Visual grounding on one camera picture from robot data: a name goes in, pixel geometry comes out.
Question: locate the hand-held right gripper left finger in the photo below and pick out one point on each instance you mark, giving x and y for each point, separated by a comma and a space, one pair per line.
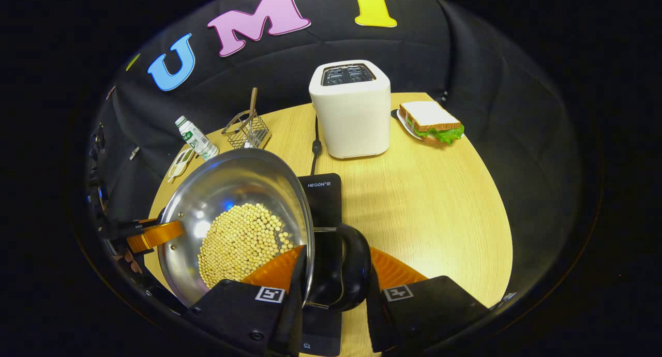
297, 315

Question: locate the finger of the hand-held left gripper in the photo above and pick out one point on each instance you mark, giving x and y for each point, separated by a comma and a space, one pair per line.
155, 235

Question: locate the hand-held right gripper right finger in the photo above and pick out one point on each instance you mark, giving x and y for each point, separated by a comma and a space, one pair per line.
375, 321

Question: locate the pile of soybeans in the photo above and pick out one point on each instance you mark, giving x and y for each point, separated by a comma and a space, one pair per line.
238, 243

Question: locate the black induction cooktop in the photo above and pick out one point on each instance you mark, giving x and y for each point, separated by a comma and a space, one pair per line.
323, 202

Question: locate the small silver clip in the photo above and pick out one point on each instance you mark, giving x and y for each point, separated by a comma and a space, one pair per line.
134, 153

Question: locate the white divided bean dish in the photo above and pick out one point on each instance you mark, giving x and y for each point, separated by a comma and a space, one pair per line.
180, 164

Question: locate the white milk bottle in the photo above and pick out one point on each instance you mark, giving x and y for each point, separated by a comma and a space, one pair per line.
196, 137

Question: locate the small red clip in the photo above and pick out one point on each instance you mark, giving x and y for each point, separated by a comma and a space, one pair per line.
110, 92

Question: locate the clear utensil holder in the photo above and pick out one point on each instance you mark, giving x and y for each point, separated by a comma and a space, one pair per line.
251, 132

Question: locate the wooden spoon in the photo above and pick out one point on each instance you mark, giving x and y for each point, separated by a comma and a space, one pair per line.
253, 106

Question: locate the white sandwich plate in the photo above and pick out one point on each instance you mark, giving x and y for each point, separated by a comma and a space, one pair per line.
408, 127

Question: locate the black backdrop cloth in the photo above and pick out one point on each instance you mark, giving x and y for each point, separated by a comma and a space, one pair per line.
465, 139

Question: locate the sandwich with lettuce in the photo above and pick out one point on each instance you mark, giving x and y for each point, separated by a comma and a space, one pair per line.
432, 121

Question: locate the white toaster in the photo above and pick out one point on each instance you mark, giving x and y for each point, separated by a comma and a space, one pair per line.
354, 114

